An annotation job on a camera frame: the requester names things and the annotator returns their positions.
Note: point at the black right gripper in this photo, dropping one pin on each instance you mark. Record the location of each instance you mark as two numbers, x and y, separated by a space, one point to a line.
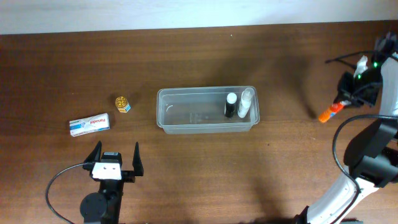
344 93

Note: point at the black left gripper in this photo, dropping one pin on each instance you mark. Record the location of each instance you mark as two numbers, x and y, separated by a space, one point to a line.
129 175

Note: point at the orange bottle white cap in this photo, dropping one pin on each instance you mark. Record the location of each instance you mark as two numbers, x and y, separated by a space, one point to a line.
332 110

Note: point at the white calamine lotion bottle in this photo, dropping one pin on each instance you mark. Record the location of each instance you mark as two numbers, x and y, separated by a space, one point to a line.
245 102

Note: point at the black bottle white cap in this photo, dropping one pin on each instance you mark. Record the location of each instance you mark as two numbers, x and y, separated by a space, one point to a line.
230 105

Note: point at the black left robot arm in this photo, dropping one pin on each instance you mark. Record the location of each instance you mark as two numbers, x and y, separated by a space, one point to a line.
104 205

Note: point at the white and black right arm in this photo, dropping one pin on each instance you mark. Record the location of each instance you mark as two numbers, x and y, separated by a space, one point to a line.
368 164

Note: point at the clear plastic container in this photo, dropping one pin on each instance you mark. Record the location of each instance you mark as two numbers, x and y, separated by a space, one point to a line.
197 110

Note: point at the white Panadol box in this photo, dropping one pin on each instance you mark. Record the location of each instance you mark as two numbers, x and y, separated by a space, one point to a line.
88 125

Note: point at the gold-lid balm jar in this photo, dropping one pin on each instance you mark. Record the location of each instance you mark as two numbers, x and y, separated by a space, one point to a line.
122 104

